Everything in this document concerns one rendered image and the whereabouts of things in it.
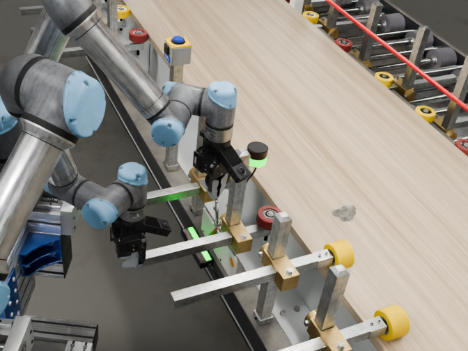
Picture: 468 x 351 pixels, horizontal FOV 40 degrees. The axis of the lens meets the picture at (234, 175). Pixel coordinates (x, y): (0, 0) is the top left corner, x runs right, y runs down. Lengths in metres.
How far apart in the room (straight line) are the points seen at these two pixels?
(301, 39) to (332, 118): 0.65
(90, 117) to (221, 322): 1.69
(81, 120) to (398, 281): 1.02
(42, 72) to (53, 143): 0.14
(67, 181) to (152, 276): 1.43
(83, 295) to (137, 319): 0.27
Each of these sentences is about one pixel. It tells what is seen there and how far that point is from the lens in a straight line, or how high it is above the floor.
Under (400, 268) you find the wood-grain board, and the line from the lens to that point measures 1.92.
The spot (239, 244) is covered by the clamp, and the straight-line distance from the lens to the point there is 1.91.
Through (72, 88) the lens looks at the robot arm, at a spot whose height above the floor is 1.54.
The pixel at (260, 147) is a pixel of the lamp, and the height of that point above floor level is 1.14.
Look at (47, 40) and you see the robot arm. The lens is 1.69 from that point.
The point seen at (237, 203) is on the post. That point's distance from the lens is 1.90.
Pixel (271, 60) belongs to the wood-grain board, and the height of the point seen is 0.90.
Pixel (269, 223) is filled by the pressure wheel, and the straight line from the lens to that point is 1.94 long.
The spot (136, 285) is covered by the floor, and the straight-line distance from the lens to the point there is 2.94.
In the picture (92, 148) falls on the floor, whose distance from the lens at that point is 3.71.
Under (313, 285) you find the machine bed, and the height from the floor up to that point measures 0.72.
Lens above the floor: 2.18
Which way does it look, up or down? 38 degrees down
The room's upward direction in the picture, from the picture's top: 8 degrees clockwise
